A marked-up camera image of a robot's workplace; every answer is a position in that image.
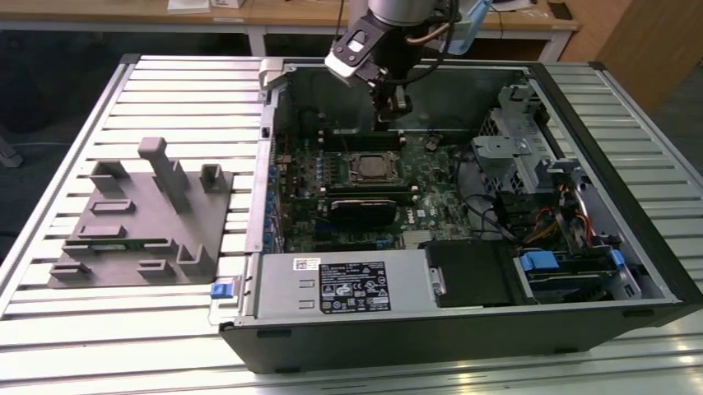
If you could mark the white box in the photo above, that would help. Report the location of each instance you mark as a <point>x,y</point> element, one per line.
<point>228,3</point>
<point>186,5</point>

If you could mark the blue plastic carrier tab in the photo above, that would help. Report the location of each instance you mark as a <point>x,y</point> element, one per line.
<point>616,258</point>
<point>531,262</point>

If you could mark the wooden desk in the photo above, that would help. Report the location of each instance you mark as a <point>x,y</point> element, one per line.
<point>109,16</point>

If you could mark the black RAM slot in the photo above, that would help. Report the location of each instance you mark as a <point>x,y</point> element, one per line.
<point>368,192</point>
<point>368,133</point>
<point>368,142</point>
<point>368,189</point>
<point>368,147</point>
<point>368,195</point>
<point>368,186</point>
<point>368,138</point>

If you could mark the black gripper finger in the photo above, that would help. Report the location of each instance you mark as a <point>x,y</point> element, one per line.
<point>403,103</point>
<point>384,103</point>

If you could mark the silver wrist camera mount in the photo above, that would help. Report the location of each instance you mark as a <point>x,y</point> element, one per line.
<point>351,49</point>

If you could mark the silver finned heatsink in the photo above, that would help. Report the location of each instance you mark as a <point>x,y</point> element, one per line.
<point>417,238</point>

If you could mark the black and silver PC case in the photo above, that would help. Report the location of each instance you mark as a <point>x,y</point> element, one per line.
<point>384,341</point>

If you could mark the black plastic bay cover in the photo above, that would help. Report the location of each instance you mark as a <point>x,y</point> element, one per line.
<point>472,275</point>

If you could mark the black graphics card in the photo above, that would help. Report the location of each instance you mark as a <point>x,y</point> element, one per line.
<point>361,212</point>

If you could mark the thin metal locking lever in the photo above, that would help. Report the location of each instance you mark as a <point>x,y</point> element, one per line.
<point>345,146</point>

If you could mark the green RAM stick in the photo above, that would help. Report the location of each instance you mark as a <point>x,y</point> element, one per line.
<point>114,247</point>

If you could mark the silver metal drive cage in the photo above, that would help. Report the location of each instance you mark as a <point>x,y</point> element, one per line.
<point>496,150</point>

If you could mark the grey metal stand foot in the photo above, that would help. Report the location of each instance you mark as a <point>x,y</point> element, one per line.
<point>9,158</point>

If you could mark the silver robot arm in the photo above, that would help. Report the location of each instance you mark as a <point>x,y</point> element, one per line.
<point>395,10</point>

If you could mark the grey parts rack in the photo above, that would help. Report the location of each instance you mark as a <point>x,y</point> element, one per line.
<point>148,214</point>

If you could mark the small black device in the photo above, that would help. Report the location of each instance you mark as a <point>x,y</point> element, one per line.
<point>560,10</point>

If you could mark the blue plastic case latch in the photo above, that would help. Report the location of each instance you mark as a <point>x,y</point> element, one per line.
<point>221,289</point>

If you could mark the silver power supply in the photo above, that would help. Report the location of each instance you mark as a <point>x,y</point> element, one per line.
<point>280,288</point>

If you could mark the wooden cabinet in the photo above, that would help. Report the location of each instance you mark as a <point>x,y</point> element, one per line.
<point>648,41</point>

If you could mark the green motherboard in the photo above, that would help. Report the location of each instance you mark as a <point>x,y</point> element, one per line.
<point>439,207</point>

